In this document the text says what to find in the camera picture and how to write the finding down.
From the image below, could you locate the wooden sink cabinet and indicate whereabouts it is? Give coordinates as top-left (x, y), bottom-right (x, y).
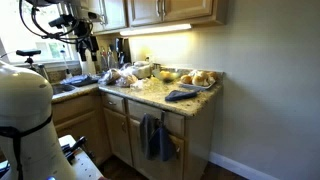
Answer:
top-left (51, 93), bottom-right (113, 167)

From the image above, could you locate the wooden upper cabinet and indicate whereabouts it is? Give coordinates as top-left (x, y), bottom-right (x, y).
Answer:
top-left (126, 0), bottom-right (230, 28)

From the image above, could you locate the gray knit towel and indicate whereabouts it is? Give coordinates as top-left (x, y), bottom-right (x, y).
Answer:
top-left (139, 113), bottom-right (162, 161)

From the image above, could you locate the wooden base cabinet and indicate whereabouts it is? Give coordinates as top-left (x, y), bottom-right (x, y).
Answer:
top-left (99, 87), bottom-right (223, 180)

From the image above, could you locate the steel sink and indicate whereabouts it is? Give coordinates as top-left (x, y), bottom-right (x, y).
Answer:
top-left (51, 83), bottom-right (78, 96)

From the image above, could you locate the bagged round bread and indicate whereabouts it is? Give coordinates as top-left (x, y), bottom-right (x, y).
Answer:
top-left (116, 73), bottom-right (139, 89)

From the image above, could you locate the black tripod camera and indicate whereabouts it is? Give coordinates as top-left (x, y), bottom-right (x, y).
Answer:
top-left (15, 49), bottom-right (51, 82)

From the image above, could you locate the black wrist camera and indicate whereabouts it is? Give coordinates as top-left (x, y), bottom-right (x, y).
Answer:
top-left (48, 14), bottom-right (76, 30)

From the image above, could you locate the blue pot holder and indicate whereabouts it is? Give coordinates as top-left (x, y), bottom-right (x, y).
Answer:
top-left (149, 125), bottom-right (178, 163)

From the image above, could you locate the white baseboard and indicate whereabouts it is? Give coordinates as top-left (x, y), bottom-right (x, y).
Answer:
top-left (209, 151), bottom-right (279, 180)

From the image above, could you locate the black tool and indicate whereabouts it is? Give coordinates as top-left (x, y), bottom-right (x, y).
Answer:
top-left (61, 135), bottom-right (88, 164)

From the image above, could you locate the glass fruit bowl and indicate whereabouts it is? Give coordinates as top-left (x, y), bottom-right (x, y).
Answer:
top-left (152, 68), bottom-right (183, 84)

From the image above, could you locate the blue towel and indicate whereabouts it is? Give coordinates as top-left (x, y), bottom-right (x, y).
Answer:
top-left (164, 89), bottom-right (199, 103)

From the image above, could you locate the black coffee machine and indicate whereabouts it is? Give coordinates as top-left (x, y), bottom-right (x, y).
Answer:
top-left (114, 37), bottom-right (132, 66)

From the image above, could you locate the pale upper cabinet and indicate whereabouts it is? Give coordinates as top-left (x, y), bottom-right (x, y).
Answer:
top-left (79, 0), bottom-right (129, 34)

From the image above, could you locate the window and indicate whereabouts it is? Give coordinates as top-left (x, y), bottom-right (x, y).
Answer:
top-left (0, 0), bottom-right (80, 65)

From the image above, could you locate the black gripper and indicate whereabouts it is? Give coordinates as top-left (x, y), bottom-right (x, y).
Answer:
top-left (74, 19), bottom-right (100, 63)

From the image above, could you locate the dark dish drying mat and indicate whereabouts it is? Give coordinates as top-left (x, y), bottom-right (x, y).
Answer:
top-left (60, 74), bottom-right (101, 88)

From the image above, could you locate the orange fruit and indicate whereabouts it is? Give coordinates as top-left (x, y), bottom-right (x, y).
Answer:
top-left (159, 70), bottom-right (172, 80)

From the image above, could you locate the wide wooden drawer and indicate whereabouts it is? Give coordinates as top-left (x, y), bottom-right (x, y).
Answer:
top-left (127, 99), bottom-right (186, 137)

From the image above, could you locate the white serving tray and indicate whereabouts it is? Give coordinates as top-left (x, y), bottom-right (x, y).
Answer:
top-left (178, 79), bottom-right (217, 92)

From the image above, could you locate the narrow wooden drawer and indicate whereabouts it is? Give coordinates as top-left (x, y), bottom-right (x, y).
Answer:
top-left (101, 92), bottom-right (127, 115)

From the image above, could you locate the wide wooden cabinet door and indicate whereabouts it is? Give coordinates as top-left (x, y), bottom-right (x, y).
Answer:
top-left (129, 118), bottom-right (185, 180)

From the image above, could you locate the under-cabinet light strip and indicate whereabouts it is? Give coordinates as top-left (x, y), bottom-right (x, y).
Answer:
top-left (119, 23), bottom-right (193, 37)

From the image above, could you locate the dish soap dispenser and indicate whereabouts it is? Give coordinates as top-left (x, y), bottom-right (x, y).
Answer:
top-left (60, 49), bottom-right (73, 80)

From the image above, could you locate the clear bottle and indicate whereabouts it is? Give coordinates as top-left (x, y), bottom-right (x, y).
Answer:
top-left (107, 46), bottom-right (117, 70)
top-left (99, 49), bottom-right (109, 73)

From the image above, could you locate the white paper towel roll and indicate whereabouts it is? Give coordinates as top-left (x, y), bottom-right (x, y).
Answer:
top-left (79, 49), bottom-right (98, 76)

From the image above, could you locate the white perforated table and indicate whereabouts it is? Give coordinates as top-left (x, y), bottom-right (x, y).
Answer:
top-left (58, 134), bottom-right (105, 180)

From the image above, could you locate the narrow wooden cabinet door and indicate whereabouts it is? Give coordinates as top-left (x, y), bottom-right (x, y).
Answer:
top-left (103, 107), bottom-right (134, 167)

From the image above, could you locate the bagged dark bread loaf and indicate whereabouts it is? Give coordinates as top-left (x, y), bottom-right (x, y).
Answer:
top-left (99, 68), bottom-right (123, 86)

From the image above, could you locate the clear empty plastic bag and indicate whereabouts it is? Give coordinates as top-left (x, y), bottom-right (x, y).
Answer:
top-left (129, 78), bottom-right (150, 91)

